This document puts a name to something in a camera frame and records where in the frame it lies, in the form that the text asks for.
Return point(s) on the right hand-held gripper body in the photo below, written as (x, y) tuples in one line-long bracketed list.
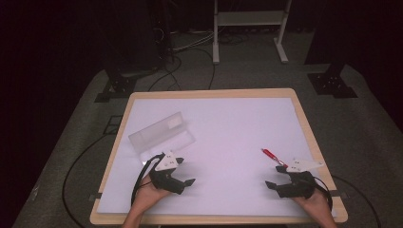
[(299, 186)]

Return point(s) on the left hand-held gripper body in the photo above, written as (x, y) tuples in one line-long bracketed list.
[(166, 182)]

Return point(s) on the red pen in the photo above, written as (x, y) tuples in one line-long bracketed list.
[(271, 154)]

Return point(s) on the clear plastic pencil case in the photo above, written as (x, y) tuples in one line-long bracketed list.
[(158, 134)]

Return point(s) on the person's right hand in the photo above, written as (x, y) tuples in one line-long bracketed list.
[(316, 204)]

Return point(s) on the person's left hand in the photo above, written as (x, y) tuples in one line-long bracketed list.
[(145, 198)]

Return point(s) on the dark tape strip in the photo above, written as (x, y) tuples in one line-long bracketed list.
[(343, 193), (95, 196)]

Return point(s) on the white table mat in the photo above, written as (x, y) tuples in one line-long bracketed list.
[(228, 133)]

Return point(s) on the black stand base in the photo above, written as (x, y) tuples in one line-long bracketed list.
[(331, 84), (122, 85)]

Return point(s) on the white metal stand frame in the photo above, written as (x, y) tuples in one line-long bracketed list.
[(250, 17)]

